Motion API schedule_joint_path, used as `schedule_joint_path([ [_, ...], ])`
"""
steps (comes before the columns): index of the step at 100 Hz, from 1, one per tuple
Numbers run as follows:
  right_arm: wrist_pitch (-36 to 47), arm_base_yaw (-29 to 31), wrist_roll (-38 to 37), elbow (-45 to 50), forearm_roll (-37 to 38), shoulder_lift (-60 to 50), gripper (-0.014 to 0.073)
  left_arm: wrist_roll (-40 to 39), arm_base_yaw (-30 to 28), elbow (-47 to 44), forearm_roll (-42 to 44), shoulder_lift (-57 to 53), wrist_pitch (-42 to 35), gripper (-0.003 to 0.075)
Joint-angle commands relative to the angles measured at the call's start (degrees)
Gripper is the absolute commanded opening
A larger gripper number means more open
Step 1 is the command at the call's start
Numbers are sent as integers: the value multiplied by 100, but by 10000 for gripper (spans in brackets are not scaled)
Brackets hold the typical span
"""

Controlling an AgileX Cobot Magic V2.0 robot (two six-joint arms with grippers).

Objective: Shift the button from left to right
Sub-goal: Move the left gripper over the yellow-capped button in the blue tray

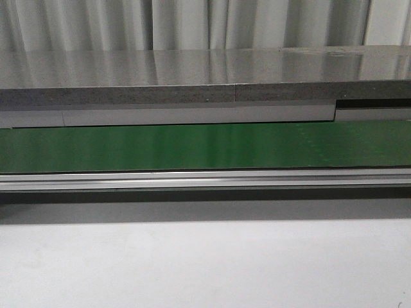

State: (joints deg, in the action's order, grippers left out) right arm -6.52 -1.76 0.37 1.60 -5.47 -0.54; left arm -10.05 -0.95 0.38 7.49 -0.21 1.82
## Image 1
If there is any green conveyor belt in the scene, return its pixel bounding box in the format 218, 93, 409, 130
1, 121, 410, 174

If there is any grey rear guard right segment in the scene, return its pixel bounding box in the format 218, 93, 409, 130
335, 98, 410, 121

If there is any grey rear conveyor guard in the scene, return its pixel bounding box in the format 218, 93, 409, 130
1, 99, 336, 128

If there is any white pleated curtain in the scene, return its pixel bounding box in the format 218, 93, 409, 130
1, 1, 410, 51

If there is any aluminium front conveyor rail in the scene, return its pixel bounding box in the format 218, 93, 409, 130
1, 167, 410, 192

